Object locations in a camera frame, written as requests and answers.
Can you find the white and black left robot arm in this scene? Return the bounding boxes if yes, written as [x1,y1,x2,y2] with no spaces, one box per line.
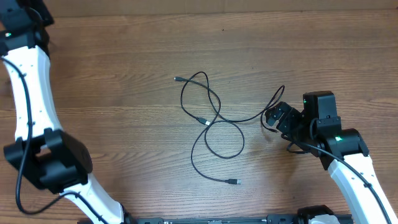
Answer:
[1,0,133,223]

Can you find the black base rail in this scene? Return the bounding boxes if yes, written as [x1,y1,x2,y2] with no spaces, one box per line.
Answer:
[133,215,305,224]

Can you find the black USB-C cable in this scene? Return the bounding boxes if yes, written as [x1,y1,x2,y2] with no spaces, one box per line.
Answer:
[173,71,285,134]

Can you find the black USB cable bundle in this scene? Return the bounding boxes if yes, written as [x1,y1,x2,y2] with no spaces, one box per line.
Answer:
[190,116,246,185]

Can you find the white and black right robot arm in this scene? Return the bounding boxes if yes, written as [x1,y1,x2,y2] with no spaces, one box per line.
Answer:
[264,91,397,223]

